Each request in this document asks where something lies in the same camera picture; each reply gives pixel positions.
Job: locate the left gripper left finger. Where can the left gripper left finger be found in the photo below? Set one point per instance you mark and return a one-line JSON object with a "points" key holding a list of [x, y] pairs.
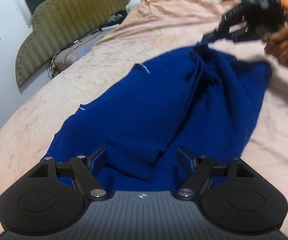
{"points": [[85, 169]]}

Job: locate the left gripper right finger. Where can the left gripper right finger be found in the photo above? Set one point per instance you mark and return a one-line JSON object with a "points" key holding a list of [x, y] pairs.
{"points": [[198, 169]]}

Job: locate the blue knit sweater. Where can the blue knit sweater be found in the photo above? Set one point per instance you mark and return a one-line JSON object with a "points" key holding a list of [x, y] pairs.
{"points": [[193, 97]]}

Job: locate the dark clothes pile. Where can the dark clothes pile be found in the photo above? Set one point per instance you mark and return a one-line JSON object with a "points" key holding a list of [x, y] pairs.
{"points": [[114, 19]]}

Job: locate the person right hand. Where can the person right hand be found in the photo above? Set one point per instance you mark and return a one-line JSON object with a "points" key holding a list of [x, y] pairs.
{"points": [[277, 44]]}

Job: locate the pink floral bed sheet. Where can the pink floral bed sheet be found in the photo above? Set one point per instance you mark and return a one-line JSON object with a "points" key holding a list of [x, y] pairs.
{"points": [[27, 135]]}

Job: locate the orange pink blanket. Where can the orange pink blanket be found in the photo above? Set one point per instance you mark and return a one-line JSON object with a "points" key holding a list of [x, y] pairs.
{"points": [[160, 25]]}

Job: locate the brown striped pillow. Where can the brown striped pillow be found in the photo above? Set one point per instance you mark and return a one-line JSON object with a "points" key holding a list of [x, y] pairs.
{"points": [[64, 58]]}

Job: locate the olive green padded headboard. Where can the olive green padded headboard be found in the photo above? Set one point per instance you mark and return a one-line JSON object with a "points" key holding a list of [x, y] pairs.
{"points": [[57, 23]]}

